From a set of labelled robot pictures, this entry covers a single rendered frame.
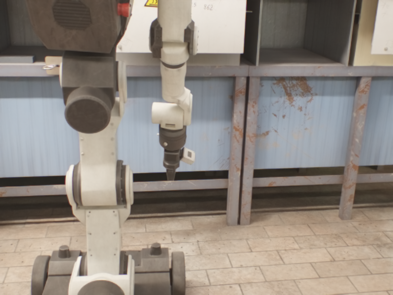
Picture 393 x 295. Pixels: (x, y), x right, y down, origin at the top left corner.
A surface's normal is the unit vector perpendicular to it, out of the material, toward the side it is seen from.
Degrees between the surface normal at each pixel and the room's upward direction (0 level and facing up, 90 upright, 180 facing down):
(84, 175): 74
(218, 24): 90
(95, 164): 87
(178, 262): 25
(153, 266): 45
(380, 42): 90
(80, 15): 122
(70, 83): 63
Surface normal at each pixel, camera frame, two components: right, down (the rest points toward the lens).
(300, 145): 0.16, 0.33
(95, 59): 0.11, -0.14
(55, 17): -0.04, 0.78
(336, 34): -0.99, 0.03
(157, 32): -0.03, 0.60
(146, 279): 0.04, -0.94
